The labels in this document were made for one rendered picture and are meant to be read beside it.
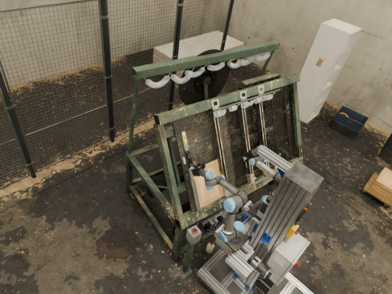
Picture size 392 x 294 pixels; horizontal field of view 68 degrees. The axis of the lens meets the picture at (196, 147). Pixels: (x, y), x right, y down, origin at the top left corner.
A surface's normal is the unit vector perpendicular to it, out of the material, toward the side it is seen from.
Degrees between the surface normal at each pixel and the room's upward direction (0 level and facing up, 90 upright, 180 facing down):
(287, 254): 0
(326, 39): 90
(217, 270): 0
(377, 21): 90
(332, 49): 90
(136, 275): 0
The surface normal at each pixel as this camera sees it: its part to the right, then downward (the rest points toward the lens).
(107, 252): 0.14, -0.73
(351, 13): -0.69, 0.41
